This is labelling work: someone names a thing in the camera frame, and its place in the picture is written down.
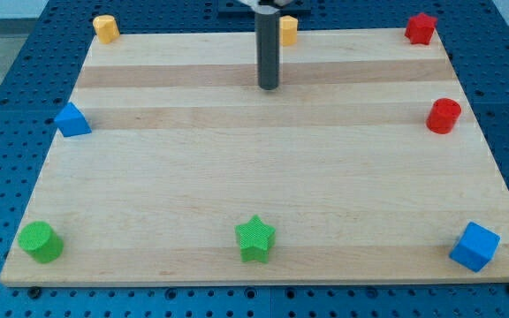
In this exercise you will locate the green cylinder block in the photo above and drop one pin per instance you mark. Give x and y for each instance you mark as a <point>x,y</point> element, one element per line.
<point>40,241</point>

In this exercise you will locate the red star block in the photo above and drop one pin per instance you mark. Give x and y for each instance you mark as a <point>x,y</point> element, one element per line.
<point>420,28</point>

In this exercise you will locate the yellow hexagon block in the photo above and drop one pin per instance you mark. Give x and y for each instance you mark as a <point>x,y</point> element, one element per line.
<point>288,30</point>

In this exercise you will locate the yellow heart block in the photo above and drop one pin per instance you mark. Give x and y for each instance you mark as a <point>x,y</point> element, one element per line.
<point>106,28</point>

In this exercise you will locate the green star block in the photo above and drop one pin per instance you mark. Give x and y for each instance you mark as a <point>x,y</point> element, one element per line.
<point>255,239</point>

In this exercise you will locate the blue cube block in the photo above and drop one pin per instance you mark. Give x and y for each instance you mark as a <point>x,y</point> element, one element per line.
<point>475,248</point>

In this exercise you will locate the red cylinder block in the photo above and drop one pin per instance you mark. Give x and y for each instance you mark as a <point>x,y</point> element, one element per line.
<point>443,115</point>

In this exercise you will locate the blue triangle block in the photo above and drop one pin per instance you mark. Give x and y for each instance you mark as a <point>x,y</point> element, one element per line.
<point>71,122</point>

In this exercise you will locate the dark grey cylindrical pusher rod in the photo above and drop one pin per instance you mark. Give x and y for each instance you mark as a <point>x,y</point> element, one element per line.
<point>266,23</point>

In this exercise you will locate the light wooden board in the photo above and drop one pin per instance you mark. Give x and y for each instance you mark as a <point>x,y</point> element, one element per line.
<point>338,159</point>

